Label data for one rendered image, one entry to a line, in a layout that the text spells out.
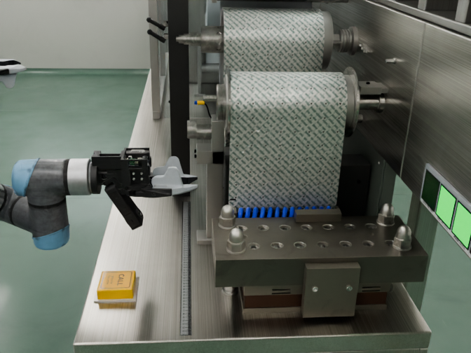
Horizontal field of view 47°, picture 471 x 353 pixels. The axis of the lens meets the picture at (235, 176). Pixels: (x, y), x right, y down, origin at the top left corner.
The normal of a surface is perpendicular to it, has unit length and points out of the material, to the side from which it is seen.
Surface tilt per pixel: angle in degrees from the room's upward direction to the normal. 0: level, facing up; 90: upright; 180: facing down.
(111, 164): 89
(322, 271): 90
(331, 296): 90
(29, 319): 0
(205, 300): 0
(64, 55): 90
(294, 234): 0
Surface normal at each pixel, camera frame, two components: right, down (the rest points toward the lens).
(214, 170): 0.08, 0.40
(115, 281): 0.03, -0.91
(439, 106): -1.00, 0.01
